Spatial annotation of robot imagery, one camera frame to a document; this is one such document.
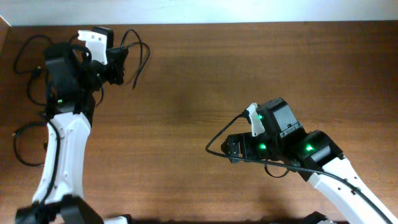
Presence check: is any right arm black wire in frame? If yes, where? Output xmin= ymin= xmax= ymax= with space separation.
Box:
xmin=205 ymin=112 xmax=396 ymax=224

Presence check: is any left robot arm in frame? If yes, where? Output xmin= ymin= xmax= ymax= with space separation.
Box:
xmin=15 ymin=42 xmax=133 ymax=223

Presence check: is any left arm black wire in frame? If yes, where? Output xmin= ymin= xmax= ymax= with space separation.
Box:
xmin=37 ymin=119 xmax=62 ymax=206

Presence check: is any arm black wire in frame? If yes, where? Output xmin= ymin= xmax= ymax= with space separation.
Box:
xmin=37 ymin=119 xmax=62 ymax=206
xmin=205 ymin=112 xmax=396 ymax=224

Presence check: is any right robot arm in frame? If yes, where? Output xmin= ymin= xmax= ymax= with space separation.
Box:
xmin=221 ymin=130 xmax=397 ymax=223

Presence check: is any black usb cable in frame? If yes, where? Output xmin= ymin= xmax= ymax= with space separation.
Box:
xmin=11 ymin=121 xmax=50 ymax=167
xmin=13 ymin=34 xmax=53 ymax=106
xmin=119 ymin=29 xmax=151 ymax=90

